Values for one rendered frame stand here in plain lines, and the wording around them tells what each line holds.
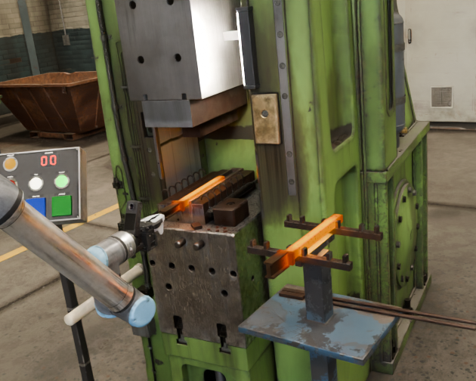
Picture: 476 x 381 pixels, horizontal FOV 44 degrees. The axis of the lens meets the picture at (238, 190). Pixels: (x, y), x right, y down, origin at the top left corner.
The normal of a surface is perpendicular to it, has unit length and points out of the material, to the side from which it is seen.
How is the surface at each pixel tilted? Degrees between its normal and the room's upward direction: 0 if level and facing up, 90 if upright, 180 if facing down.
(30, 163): 60
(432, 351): 0
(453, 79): 90
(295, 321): 0
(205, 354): 90
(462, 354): 0
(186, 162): 90
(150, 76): 90
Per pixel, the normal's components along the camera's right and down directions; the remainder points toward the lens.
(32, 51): 0.82, 0.09
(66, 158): -0.08, -0.21
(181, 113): -0.45, 0.32
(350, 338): -0.11, -0.95
